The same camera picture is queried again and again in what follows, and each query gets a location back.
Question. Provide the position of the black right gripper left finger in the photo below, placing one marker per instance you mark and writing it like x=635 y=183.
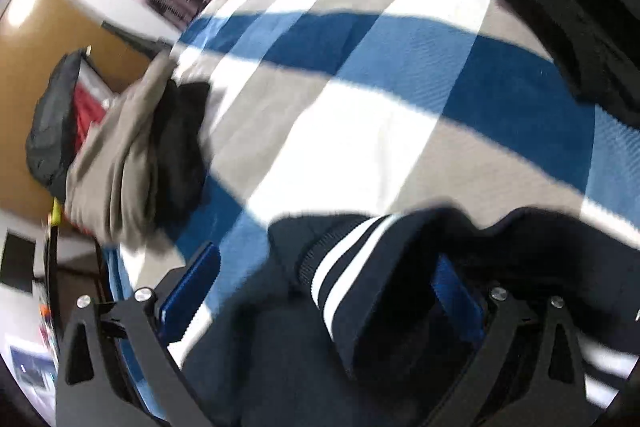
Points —
x=93 y=386

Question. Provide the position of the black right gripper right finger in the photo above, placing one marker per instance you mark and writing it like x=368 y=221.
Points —
x=505 y=328

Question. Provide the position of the navy white varsity jacket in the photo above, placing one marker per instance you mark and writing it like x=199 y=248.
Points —
x=423 y=319

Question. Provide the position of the taupe brown garment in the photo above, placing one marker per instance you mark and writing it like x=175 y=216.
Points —
x=112 y=182

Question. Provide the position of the black red jacket pile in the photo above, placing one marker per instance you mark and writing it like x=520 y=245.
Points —
x=76 y=97

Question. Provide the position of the blue white plaid bedspread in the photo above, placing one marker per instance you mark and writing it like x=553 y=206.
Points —
x=375 y=108

